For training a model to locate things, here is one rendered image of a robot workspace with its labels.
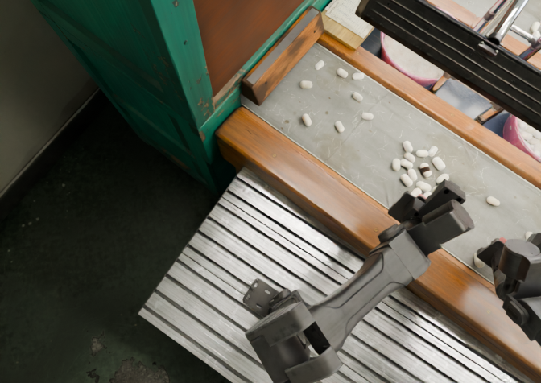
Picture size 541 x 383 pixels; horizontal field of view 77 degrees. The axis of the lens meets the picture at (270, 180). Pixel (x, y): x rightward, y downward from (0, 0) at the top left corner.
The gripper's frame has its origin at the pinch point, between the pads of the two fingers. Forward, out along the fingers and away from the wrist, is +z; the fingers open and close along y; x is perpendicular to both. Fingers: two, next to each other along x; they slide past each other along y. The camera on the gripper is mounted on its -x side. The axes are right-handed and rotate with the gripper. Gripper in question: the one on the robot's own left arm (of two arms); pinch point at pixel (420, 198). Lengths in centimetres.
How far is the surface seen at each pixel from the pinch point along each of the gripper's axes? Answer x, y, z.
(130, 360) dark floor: 125, 40, -15
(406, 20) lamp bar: -27.8, 25.1, -2.0
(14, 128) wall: 73, 129, -2
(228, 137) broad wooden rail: 15.2, 46.4, -3.8
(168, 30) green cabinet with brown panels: -13, 51, -33
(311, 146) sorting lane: 8.9, 28.0, 7.6
